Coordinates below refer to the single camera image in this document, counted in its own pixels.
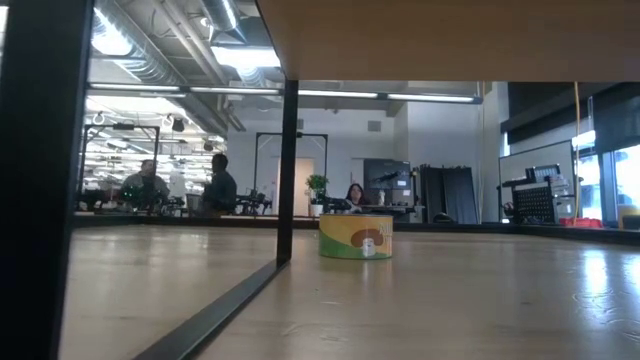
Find green yellow labelled can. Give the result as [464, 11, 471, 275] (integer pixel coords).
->
[318, 213, 395, 261]

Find potted green plant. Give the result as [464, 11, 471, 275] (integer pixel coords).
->
[305, 173, 330, 217]

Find person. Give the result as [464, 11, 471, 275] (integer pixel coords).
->
[199, 152, 239, 217]
[344, 182, 369, 214]
[119, 158, 171, 214]

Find black monitor screen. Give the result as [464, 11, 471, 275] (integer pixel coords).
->
[363, 158, 412, 205]

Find ceiling light strip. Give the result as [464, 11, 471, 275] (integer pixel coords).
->
[88, 82, 482, 105]

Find black curtain panels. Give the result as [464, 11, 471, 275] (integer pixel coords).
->
[419, 164, 480, 225]

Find black perforated cart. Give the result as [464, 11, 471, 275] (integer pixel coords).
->
[497, 163, 576, 225]

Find grey partition panel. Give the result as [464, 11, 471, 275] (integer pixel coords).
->
[498, 139, 576, 221]

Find red tray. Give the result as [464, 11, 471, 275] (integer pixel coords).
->
[558, 216, 604, 229]

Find black rig frame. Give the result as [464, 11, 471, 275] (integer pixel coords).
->
[79, 123, 161, 211]
[253, 131, 330, 201]

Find black aluminium table frame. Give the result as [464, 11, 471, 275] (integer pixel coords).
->
[73, 212, 640, 246]

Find black wire shelf rack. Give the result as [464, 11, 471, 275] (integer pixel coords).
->
[0, 0, 640, 360]

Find silver ventilation duct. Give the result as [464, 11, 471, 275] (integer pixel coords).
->
[199, 0, 246, 34]

